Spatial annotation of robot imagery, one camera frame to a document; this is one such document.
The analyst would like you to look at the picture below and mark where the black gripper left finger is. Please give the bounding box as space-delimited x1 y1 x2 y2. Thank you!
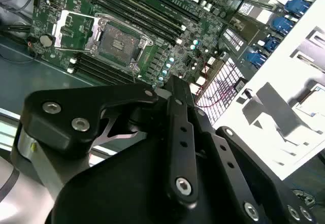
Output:
12 75 201 206

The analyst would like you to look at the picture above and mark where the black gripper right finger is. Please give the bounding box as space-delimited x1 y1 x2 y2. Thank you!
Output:
179 76 318 224

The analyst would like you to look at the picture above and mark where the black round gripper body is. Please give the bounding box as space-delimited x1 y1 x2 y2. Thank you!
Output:
51 138 290 224

